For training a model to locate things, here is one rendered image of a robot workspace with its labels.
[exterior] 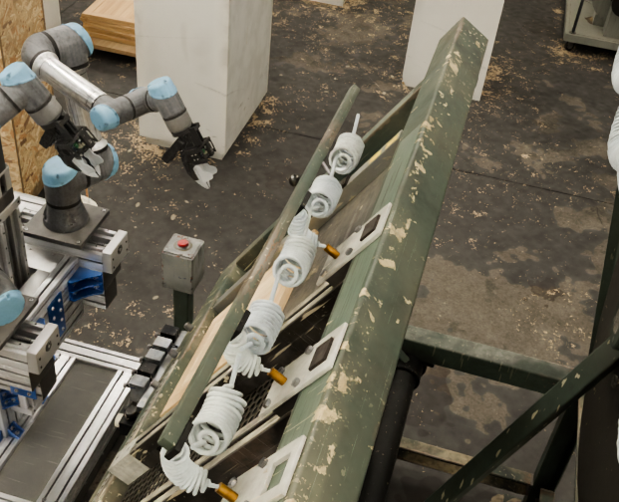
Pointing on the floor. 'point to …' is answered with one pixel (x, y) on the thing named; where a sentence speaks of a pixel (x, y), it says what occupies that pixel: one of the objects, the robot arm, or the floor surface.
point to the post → (182, 309)
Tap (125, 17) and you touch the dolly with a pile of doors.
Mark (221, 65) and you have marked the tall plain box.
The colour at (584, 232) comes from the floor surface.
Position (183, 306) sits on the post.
